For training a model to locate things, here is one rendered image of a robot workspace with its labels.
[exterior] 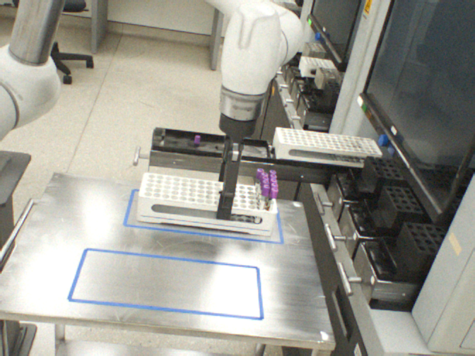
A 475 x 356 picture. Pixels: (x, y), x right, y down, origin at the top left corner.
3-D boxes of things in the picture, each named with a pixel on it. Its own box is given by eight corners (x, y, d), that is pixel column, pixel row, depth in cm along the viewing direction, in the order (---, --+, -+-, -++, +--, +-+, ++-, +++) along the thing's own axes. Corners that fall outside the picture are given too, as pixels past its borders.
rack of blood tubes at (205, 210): (268, 210, 127) (273, 188, 124) (272, 236, 119) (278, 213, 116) (141, 195, 124) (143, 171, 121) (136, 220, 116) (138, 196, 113)
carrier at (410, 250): (420, 277, 115) (430, 255, 112) (411, 275, 115) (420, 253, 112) (403, 243, 125) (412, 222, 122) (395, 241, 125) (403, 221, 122)
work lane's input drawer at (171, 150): (370, 174, 170) (379, 148, 166) (383, 198, 159) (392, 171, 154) (136, 147, 161) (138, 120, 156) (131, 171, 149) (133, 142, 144)
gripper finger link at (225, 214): (235, 191, 113) (235, 193, 112) (230, 218, 116) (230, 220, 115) (220, 189, 112) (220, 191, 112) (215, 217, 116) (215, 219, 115)
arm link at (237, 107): (220, 92, 101) (216, 120, 104) (268, 98, 102) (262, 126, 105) (220, 74, 109) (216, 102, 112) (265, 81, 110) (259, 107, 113)
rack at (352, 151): (367, 157, 165) (373, 138, 162) (376, 174, 156) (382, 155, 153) (271, 145, 161) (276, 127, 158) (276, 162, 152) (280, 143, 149)
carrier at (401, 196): (406, 234, 129) (415, 212, 126) (398, 232, 128) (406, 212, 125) (391, 206, 139) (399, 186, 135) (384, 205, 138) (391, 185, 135)
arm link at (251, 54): (260, 102, 100) (282, 82, 111) (277, 18, 92) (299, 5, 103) (208, 85, 103) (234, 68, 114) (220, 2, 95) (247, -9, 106)
